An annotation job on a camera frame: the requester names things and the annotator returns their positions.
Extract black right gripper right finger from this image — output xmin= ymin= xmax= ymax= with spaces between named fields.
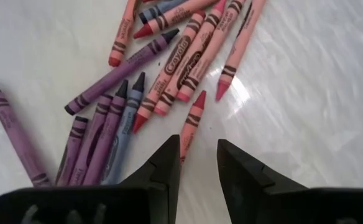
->
xmin=217 ymin=139 xmax=363 ymax=224

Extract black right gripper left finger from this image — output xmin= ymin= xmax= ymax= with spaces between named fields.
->
xmin=0 ymin=134 xmax=182 ymax=224

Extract blue Crayola crayon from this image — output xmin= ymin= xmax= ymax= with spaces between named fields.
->
xmin=102 ymin=72 xmax=146 ymax=185
xmin=137 ymin=0 xmax=188 ymax=25

